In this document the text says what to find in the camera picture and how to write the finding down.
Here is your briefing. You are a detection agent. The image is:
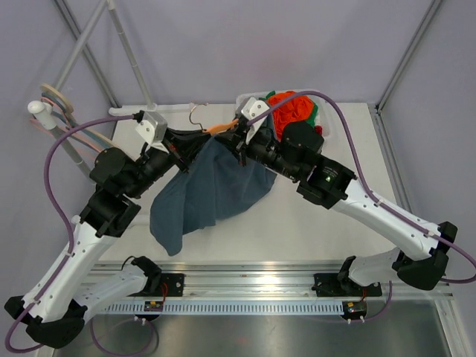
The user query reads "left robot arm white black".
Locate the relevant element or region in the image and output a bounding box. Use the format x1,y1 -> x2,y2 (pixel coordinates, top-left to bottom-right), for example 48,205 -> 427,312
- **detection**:
4,129 -> 211,349

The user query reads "white metal clothes rack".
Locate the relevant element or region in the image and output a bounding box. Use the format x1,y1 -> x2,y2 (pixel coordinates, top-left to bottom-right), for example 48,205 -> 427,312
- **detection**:
27,0 -> 209,226

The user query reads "green t shirt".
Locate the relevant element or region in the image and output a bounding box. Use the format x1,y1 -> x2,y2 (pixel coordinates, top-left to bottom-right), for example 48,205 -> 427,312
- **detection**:
264,89 -> 321,127

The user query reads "beige hanger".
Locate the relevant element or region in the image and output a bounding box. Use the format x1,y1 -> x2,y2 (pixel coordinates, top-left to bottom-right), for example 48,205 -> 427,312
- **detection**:
39,83 -> 116,149

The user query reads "blue hanger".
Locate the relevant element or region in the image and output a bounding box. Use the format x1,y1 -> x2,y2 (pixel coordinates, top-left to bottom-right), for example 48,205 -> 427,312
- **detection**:
41,94 -> 114,152

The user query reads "white plastic basket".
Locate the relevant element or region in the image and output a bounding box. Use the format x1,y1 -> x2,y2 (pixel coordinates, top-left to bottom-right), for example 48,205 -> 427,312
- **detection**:
236,89 -> 333,140

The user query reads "orange hanger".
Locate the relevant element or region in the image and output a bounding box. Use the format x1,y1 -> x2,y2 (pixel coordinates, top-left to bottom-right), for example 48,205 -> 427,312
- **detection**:
188,103 -> 238,135

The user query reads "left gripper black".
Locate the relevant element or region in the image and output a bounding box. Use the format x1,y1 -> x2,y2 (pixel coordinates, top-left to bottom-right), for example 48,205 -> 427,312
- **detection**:
124,128 -> 210,200

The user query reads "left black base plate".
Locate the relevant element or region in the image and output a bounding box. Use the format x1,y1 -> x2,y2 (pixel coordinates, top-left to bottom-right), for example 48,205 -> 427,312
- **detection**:
152,273 -> 185,298

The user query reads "white t shirt red print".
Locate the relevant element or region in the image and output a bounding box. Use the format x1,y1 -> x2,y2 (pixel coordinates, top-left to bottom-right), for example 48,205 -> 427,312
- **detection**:
315,125 -> 324,137

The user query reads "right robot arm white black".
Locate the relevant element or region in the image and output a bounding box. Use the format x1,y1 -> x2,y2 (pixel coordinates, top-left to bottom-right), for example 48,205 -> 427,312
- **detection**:
216,122 -> 457,295

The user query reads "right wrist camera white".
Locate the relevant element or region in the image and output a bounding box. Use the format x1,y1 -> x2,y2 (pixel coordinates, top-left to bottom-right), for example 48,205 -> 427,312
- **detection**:
235,97 -> 270,144

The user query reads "white slotted cable duct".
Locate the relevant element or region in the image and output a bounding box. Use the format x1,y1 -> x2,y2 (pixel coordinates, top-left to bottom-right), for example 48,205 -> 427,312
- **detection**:
100,300 -> 344,316

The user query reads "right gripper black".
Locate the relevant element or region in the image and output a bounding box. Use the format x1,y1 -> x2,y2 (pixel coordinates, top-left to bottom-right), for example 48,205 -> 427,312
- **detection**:
218,123 -> 303,181

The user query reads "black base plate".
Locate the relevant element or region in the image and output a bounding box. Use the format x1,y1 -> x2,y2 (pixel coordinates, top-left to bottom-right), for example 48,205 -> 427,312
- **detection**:
312,273 -> 383,298
152,273 -> 185,298

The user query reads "orange t shirt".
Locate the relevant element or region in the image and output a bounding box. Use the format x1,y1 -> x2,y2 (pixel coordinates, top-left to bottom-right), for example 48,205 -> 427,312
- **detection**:
267,91 -> 313,131

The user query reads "blue grey t shirt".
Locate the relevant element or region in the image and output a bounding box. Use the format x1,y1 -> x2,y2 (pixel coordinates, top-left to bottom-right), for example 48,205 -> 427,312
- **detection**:
149,138 -> 277,257

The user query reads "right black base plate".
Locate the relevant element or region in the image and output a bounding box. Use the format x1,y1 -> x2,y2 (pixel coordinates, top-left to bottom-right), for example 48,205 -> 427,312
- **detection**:
312,273 -> 383,298

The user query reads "aluminium mounting rail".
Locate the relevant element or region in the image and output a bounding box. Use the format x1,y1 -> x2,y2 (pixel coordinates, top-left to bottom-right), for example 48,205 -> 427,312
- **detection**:
85,260 -> 454,300

